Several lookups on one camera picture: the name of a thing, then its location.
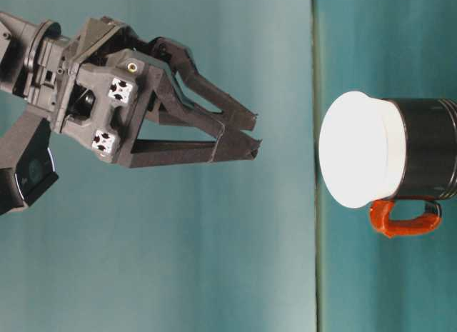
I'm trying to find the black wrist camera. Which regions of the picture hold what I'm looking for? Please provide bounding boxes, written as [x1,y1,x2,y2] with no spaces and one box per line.
[0,119,61,217]

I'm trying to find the black cup holder red handle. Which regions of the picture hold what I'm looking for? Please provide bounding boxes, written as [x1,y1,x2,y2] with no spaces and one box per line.
[368,96,457,239]

